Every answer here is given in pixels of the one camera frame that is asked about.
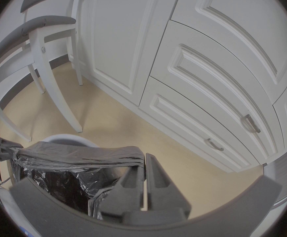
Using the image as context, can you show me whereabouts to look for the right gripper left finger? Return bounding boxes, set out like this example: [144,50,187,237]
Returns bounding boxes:
[100,168,145,218]

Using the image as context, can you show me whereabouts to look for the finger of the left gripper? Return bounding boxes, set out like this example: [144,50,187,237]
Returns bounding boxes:
[0,148,18,161]
[0,137,24,149]

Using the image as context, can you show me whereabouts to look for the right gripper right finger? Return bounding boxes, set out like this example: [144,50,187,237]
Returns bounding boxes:
[146,153,192,219]

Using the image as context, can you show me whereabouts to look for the black plastic bag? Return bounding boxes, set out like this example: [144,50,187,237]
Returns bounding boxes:
[11,142,146,219]

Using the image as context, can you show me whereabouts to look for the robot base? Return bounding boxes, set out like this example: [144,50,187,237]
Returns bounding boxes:
[0,187,29,237]

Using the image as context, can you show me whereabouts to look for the white trash bin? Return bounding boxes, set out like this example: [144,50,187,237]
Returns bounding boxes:
[41,133,100,148]

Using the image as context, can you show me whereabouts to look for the white chair grey cushions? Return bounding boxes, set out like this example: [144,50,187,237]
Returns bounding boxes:
[0,0,86,143]

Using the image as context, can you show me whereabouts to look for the white wardrobe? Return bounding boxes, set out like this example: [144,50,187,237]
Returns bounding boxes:
[67,0,287,173]

